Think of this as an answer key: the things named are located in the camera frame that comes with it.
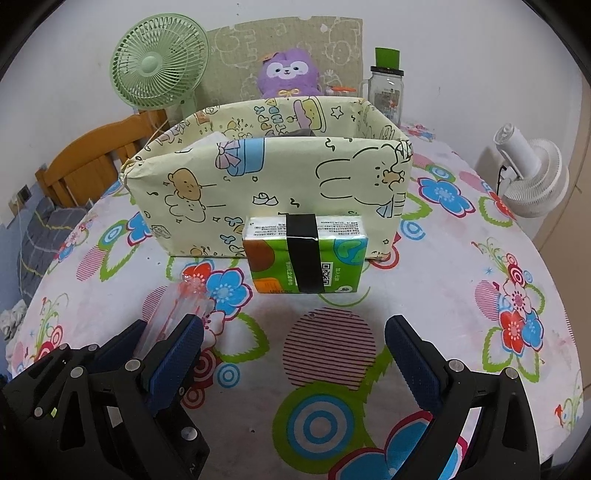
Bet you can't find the green tissue packet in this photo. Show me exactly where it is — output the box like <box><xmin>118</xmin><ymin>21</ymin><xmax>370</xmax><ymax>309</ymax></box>
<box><xmin>241</xmin><ymin>213</ymin><xmax>370</xmax><ymax>295</ymax></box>

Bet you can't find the beige wardrobe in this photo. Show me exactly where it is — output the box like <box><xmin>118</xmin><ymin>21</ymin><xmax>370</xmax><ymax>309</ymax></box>
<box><xmin>531</xmin><ymin>37</ymin><xmax>591</xmax><ymax>296</ymax></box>

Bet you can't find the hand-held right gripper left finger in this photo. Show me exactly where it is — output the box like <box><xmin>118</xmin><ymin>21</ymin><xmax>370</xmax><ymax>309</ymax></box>
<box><xmin>48</xmin><ymin>314</ymin><xmax>205</xmax><ymax>480</ymax></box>

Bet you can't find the floral tablecloth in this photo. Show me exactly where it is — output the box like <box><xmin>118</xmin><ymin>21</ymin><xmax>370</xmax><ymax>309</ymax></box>
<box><xmin>7</xmin><ymin>117</ymin><xmax>585</xmax><ymax>480</ymax></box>

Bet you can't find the white standing fan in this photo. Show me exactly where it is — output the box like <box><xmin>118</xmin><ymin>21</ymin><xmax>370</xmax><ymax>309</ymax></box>
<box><xmin>493</xmin><ymin>122</ymin><xmax>570</xmax><ymax>219</ymax></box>

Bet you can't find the green cartoon print board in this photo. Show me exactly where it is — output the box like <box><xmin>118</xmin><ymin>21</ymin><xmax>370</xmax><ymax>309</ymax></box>
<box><xmin>205</xmin><ymin>16</ymin><xmax>363</xmax><ymax>100</ymax></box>

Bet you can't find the clear plastic bag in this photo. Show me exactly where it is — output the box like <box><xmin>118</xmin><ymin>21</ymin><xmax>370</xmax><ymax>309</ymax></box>
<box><xmin>145</xmin><ymin>272</ymin><xmax>215</xmax><ymax>342</ymax></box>

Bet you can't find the cartoon print storage box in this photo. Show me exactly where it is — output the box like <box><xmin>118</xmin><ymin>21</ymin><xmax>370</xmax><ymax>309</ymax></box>
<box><xmin>121</xmin><ymin>96</ymin><xmax>414</xmax><ymax>263</ymax></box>

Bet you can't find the purple plush toy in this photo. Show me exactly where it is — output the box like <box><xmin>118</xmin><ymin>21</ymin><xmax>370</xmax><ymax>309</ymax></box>
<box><xmin>257</xmin><ymin>50</ymin><xmax>322</xmax><ymax>99</ymax></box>

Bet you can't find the glass jar with green lid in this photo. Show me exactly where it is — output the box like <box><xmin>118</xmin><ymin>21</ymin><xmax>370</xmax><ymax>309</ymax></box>
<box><xmin>358</xmin><ymin>47</ymin><xmax>407</xmax><ymax>125</ymax></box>

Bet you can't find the wall socket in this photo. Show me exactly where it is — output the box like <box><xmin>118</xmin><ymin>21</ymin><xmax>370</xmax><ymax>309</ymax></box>
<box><xmin>9</xmin><ymin>186</ymin><xmax>31</xmax><ymax>214</ymax></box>

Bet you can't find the green desk fan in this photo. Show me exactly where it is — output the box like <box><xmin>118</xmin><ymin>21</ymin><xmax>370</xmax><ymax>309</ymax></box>
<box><xmin>109</xmin><ymin>14</ymin><xmax>211</xmax><ymax>121</ymax></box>

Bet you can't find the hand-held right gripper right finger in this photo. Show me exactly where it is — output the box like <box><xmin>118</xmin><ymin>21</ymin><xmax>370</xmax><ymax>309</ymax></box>
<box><xmin>384</xmin><ymin>315</ymin><xmax>541</xmax><ymax>480</ymax></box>

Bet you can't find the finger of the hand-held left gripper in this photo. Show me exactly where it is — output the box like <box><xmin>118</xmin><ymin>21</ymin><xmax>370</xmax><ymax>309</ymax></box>
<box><xmin>170</xmin><ymin>412</ymin><xmax>211</xmax><ymax>480</ymax></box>
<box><xmin>88</xmin><ymin>319</ymin><xmax>147</xmax><ymax>373</ymax></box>

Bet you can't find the white fan cable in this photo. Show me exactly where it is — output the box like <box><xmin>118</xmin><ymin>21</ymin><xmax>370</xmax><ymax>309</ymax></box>
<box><xmin>148</xmin><ymin>111</ymin><xmax>170</xmax><ymax>140</ymax></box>

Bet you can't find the white cloth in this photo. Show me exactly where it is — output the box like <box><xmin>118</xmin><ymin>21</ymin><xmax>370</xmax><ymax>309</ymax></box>
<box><xmin>189</xmin><ymin>131</ymin><xmax>228</xmax><ymax>151</ymax></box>

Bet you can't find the grey plaid pillow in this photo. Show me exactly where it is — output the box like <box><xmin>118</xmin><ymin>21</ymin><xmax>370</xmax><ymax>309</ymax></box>
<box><xmin>16</xmin><ymin>196</ymin><xmax>90</xmax><ymax>278</ymax></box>

